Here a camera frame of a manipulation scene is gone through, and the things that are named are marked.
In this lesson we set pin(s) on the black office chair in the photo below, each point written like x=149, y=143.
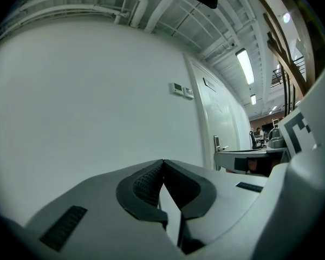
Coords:
x=253, y=140

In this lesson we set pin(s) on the white door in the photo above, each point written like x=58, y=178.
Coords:
x=219, y=118

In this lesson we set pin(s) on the white security camera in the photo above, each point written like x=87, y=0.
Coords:
x=233, y=44

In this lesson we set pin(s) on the long ceiling light panel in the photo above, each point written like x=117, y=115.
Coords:
x=246, y=65

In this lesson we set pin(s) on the grey chair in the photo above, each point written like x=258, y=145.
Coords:
x=275, y=138

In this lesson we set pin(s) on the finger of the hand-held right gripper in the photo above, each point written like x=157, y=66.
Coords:
x=227, y=160

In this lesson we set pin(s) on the white ceiling pipes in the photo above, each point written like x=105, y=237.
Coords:
x=103, y=4

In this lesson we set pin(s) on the brown wooden staircase frame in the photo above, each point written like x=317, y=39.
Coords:
x=284, y=58

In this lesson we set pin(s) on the round ceiling spotlight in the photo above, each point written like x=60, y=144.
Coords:
x=286, y=18

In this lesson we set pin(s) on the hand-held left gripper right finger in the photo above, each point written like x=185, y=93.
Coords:
x=224, y=196

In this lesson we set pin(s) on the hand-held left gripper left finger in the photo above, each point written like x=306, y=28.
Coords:
x=97, y=199

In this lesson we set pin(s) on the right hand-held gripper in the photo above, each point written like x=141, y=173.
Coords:
x=308, y=199

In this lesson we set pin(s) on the small ceiling light panel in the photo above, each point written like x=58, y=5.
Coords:
x=253, y=99

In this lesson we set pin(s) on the white ladder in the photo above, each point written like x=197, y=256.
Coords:
x=274, y=123

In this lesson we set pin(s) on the white wall thermostat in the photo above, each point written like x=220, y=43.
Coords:
x=189, y=93
x=176, y=88

